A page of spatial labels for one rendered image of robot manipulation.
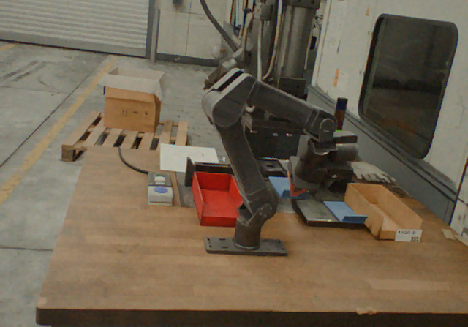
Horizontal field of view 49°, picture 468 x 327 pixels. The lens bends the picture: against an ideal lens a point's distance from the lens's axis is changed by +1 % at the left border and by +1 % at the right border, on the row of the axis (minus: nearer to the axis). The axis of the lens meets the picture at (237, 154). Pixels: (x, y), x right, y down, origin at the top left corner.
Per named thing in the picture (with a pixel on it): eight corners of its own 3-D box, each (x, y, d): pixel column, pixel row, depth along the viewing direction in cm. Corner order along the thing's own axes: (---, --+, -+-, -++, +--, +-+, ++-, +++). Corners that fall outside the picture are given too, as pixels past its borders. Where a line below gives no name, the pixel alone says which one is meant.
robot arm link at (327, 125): (341, 154, 132) (346, 108, 128) (358, 165, 124) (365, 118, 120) (300, 156, 128) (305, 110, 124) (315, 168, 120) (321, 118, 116)
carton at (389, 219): (376, 243, 141) (382, 216, 138) (342, 205, 164) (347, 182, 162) (418, 244, 143) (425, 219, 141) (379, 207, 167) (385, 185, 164)
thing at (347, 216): (343, 224, 142) (345, 214, 141) (322, 202, 156) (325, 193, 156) (366, 225, 144) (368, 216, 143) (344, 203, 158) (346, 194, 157)
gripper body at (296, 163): (311, 162, 135) (320, 143, 129) (318, 193, 128) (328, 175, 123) (287, 160, 134) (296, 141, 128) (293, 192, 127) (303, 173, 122)
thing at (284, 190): (281, 200, 136) (284, 189, 135) (269, 178, 150) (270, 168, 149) (307, 201, 137) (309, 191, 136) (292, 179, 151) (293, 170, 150)
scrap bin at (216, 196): (199, 226, 134) (202, 205, 132) (191, 189, 157) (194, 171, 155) (244, 227, 136) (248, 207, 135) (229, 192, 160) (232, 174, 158)
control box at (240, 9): (231, 25, 702) (235, -5, 690) (247, 27, 705) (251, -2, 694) (232, 25, 684) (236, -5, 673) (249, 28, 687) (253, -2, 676)
